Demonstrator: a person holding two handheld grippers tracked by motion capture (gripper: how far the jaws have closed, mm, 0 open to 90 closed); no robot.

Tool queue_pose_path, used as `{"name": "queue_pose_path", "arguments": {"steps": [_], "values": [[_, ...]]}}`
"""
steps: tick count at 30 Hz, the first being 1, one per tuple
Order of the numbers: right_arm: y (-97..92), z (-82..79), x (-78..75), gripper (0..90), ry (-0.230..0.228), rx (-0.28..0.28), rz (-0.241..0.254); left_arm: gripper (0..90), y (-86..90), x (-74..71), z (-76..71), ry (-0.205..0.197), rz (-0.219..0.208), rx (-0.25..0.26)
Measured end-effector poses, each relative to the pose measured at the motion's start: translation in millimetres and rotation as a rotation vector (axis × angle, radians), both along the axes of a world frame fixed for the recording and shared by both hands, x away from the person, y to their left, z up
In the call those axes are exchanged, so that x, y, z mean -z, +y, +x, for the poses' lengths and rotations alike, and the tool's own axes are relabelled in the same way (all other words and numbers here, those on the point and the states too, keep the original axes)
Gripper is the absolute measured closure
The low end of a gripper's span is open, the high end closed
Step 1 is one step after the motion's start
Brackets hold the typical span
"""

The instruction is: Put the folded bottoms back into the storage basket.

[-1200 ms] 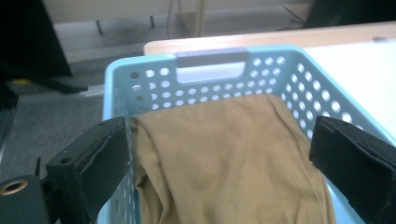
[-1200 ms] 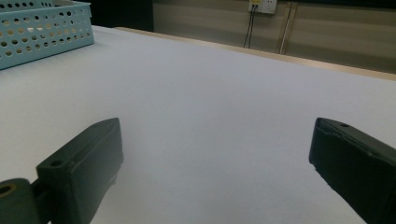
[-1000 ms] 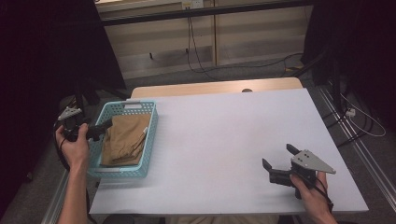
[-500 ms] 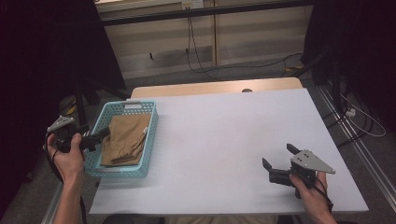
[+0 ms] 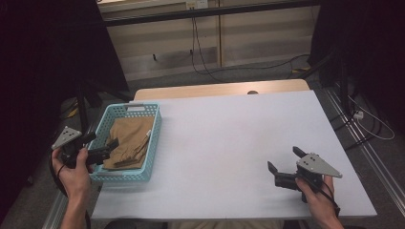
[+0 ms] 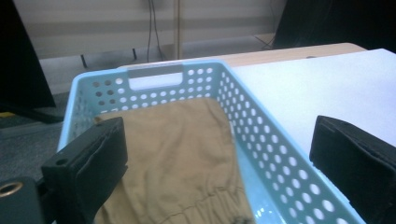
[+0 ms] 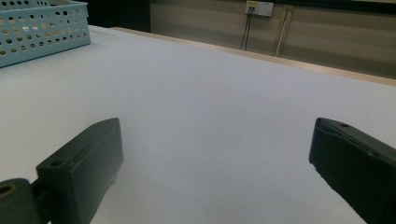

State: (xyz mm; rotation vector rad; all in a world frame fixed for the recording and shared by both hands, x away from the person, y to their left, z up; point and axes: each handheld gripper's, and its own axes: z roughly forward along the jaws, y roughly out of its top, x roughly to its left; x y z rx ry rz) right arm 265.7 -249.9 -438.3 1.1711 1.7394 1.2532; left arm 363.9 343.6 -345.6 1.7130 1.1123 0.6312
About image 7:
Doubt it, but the black horizontal rail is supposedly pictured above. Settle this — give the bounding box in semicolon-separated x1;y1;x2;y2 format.
274;0;396;15

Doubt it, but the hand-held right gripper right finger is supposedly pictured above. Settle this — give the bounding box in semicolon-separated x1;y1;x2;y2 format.
308;117;396;224

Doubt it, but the white wall socket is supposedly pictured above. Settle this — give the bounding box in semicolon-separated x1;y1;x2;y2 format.
245;0;275;17

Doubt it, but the black wall cable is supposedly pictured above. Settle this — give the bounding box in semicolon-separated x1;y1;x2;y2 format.
244;7;254;51
239;7;250;50

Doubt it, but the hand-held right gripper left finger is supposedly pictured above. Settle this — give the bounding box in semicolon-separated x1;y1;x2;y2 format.
35;117;125;224

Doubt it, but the light blue perforated plastic basket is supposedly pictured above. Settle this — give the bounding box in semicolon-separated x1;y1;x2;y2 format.
0;0;92;69

